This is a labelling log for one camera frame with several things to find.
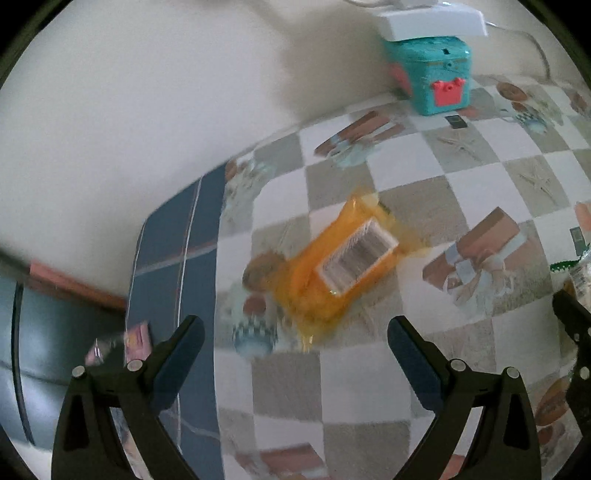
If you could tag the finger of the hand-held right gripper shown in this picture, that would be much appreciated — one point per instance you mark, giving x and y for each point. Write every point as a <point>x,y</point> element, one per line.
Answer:
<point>581,323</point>

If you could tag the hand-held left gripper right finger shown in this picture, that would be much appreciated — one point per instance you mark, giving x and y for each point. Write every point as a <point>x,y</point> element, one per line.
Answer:
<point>415,364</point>

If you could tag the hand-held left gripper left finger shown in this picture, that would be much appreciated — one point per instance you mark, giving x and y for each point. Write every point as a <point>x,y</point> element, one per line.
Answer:
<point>181,362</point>

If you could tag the bun packet green serrated edge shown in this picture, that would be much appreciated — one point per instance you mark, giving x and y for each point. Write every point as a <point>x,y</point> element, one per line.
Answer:
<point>579,274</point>

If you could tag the orange snack packet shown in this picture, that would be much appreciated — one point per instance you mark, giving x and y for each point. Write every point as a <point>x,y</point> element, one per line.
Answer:
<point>314,272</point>

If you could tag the small pink candy packet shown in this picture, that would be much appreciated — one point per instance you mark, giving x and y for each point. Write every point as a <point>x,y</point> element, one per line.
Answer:
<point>134,341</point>

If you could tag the blue upholstered chair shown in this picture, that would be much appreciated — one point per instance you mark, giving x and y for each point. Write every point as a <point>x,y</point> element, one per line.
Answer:
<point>55,332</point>

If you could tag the checkered printed tablecloth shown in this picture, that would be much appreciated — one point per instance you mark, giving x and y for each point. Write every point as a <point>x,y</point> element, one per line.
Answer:
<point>415,184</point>

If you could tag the teal toy box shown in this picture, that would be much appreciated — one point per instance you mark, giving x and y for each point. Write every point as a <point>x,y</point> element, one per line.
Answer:
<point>429,69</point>

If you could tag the white power strip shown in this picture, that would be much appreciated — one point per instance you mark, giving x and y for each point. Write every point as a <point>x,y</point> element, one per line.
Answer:
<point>434,21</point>

